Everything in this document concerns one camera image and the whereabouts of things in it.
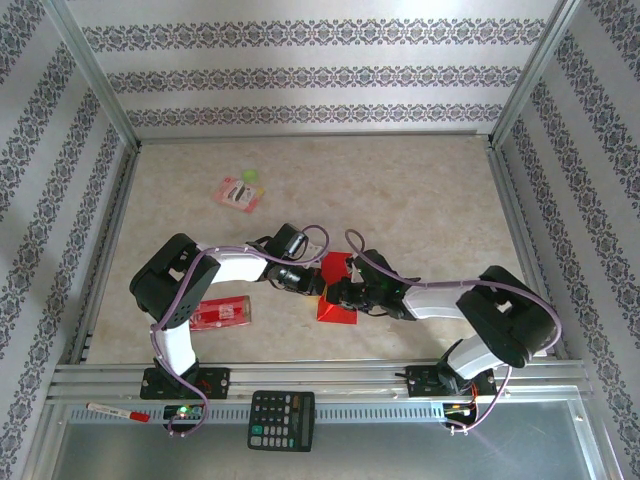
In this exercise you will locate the black calculator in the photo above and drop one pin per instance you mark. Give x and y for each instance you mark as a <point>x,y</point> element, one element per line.
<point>282,420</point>

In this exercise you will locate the aluminium frame post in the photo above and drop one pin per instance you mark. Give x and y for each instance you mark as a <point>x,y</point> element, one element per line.
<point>95,75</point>
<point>538,75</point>

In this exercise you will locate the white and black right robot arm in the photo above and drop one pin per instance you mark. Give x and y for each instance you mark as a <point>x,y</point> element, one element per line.
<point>430,305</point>

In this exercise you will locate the long aluminium base rail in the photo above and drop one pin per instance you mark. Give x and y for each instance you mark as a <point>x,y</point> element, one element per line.
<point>325,377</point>

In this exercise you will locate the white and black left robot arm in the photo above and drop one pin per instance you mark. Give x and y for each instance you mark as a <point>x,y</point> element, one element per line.
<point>235,267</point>

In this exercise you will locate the aluminium side rail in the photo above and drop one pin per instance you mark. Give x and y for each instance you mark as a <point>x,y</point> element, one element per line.
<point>105,260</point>
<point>511,200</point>

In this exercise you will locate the aluminium rail along wall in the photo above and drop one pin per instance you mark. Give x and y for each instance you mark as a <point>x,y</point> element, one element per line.
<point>310,136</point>

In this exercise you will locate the red clear-lidded package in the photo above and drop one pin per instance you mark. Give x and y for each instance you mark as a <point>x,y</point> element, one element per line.
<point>225,312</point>

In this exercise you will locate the white marker with red cap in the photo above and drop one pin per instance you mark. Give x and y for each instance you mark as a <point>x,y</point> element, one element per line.
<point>115,411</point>

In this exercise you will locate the green round lid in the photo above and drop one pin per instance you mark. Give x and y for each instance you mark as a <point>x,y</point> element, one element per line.
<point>250,175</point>

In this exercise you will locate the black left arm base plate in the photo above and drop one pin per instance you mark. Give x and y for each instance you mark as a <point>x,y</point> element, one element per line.
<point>220,382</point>

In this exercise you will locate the grey metal sheet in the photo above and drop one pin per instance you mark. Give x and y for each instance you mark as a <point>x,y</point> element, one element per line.
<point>400,455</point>

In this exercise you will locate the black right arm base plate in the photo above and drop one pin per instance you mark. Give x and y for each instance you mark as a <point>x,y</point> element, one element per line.
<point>420,382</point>

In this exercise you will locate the controller board with green light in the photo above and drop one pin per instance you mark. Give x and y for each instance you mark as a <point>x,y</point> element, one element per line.
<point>182,411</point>

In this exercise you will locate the pink blister pack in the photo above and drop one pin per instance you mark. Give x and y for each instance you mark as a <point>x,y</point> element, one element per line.
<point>235,194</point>

